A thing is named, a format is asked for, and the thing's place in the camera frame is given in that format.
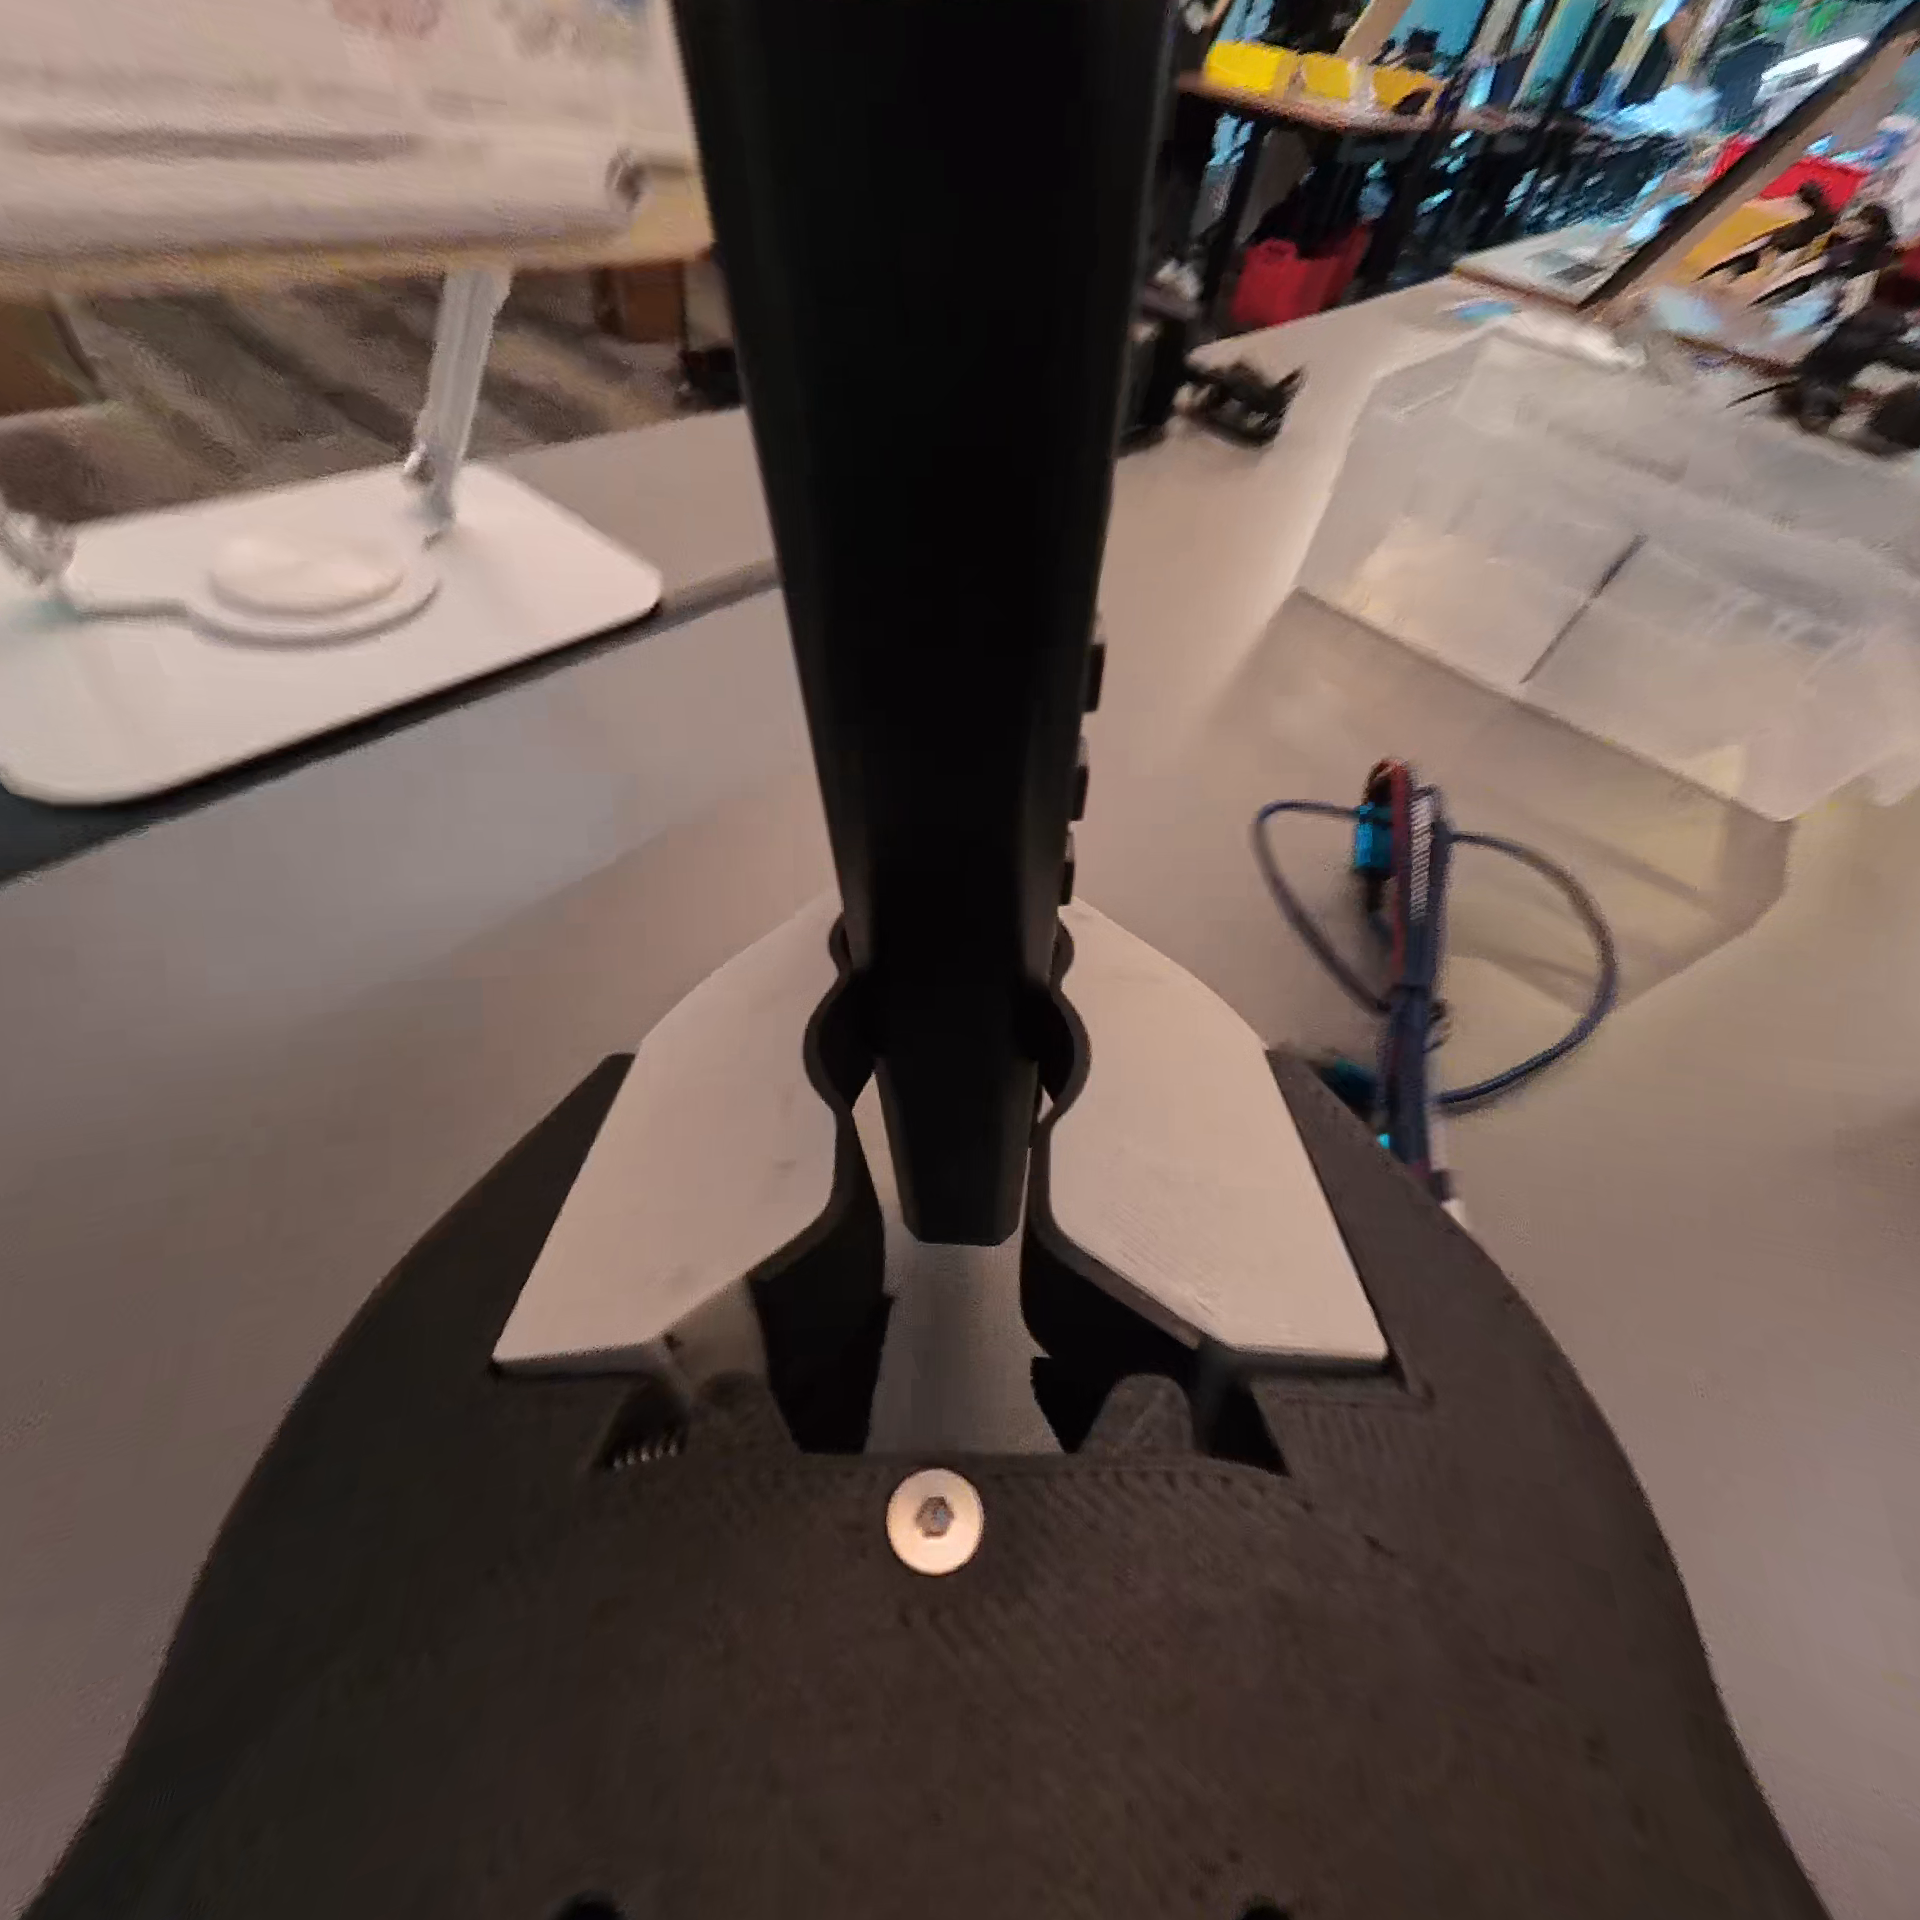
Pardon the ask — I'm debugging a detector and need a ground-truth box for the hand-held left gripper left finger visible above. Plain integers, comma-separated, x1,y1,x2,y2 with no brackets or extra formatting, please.
494,897,892,1448

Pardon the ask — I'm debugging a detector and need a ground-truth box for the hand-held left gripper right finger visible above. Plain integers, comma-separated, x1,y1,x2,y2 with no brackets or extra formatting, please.
1024,897,1394,1448

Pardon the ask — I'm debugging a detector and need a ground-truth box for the black usb hub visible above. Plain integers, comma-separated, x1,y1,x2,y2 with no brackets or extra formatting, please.
668,0,1184,1249

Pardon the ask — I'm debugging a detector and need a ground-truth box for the small black device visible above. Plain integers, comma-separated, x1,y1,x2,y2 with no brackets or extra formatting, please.
1187,362,1303,445

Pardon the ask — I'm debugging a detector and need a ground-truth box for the clear plastic bin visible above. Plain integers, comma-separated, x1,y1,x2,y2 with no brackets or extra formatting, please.
1290,321,1920,826

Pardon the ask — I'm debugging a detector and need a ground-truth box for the red bin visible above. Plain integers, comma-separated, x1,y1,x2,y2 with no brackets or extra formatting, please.
1232,226,1376,335

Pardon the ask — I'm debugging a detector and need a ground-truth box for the wooden workbench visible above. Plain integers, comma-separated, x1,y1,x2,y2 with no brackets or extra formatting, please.
1175,60,1624,302

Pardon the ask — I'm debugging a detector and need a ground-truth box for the printed instruction sheet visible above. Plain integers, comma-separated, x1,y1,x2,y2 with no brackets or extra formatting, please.
0,0,697,256

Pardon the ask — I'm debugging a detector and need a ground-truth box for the blue coiled cable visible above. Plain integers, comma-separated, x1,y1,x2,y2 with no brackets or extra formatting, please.
1252,758,1624,1200

